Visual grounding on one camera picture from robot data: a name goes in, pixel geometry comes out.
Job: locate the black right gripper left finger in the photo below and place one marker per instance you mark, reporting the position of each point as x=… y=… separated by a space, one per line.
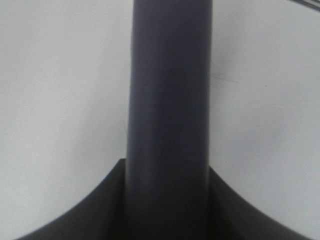
x=92 y=217

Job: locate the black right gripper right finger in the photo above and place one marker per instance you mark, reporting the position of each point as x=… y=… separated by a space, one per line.
x=231 y=217

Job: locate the chrome wire dish rack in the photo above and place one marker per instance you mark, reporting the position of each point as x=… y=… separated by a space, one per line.
x=311 y=4

